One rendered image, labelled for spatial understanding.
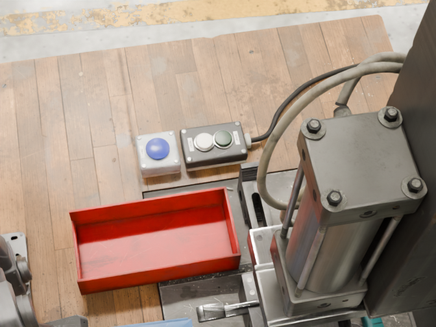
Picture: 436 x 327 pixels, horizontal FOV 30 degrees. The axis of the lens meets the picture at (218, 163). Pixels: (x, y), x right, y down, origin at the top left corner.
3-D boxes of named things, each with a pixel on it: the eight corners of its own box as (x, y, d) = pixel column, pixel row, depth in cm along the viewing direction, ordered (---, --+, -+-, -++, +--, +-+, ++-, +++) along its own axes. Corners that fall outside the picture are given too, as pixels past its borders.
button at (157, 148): (144, 144, 137) (143, 138, 135) (167, 141, 138) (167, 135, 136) (147, 165, 135) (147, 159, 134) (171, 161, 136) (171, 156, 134)
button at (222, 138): (212, 137, 138) (213, 131, 137) (229, 134, 139) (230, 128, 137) (215, 152, 137) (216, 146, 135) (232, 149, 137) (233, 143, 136)
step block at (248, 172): (237, 189, 136) (240, 163, 128) (254, 186, 136) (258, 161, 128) (244, 224, 133) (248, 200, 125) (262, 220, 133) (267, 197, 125)
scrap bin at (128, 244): (72, 226, 132) (68, 209, 126) (224, 202, 135) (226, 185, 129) (81, 295, 126) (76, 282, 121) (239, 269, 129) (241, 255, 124)
